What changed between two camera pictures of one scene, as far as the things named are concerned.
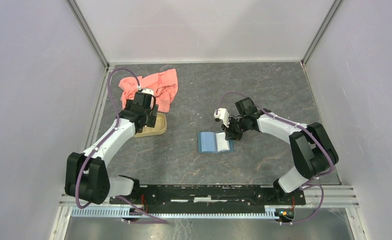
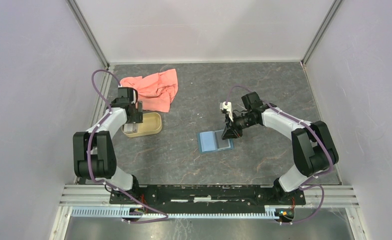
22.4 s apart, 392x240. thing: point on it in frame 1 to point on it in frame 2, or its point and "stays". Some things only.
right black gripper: x=230 y=134 stays
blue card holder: x=213 y=142 stays
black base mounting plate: x=207 y=196 stays
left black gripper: x=152 y=114 to x=137 y=118
